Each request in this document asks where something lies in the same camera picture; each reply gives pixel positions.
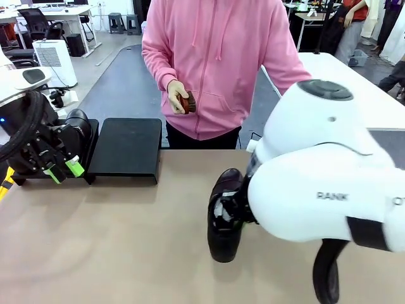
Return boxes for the black stand pole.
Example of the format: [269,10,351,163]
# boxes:
[312,0,333,56]

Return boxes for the black metal shoe stand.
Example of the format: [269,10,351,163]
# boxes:
[12,118,99,187]
[84,117,163,185]

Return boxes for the white air purifier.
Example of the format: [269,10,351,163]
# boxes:
[32,39,78,89]

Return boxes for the black computer tower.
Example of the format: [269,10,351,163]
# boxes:
[66,33,86,58]

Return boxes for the purple hanging garment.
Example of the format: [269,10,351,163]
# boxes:
[378,0,405,61]

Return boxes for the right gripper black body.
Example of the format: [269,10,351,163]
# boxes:
[237,155,257,222]

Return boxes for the person's torso pink hoodie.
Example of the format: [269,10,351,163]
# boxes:
[141,0,313,142]

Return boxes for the person's left forearm pink sleeve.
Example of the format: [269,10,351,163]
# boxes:
[284,56,313,92]

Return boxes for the yellow strap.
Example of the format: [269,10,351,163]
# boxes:
[0,167,15,203]

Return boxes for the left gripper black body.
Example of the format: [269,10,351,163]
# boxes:
[8,125,72,175]

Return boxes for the white office desk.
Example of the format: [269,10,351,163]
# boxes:
[0,5,96,60]

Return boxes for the wooden shoe brush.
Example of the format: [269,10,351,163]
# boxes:
[178,91,197,115]

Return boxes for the small brown-top desk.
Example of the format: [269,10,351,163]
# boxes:
[296,11,338,53]

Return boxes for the dark hanging garment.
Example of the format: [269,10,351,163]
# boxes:
[319,3,347,54]

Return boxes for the grey stool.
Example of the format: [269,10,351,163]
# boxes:
[108,12,123,34]
[126,14,142,36]

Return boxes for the black office chair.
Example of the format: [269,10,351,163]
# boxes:
[0,47,37,69]
[17,8,66,44]

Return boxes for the person's right forearm pink sleeve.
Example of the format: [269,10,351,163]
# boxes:
[141,41,180,92]

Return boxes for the grey plastic bin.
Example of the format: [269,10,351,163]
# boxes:
[347,49,370,67]

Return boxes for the large white table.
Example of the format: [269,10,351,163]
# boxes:
[259,52,405,130]

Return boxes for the black leather buckle shoe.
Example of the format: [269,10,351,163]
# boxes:
[207,167,254,263]

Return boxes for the person's right hand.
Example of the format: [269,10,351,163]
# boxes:
[166,79,190,115]

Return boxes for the bystander in dark clothes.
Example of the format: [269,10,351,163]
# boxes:
[378,60,405,99]

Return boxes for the cream hanging garment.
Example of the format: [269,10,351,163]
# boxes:
[360,0,385,39]

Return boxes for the black braided cable conduit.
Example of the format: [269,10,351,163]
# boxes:
[313,239,349,304]
[0,90,48,162]

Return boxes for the person's black trousers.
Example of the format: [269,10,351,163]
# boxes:
[165,122,242,150]

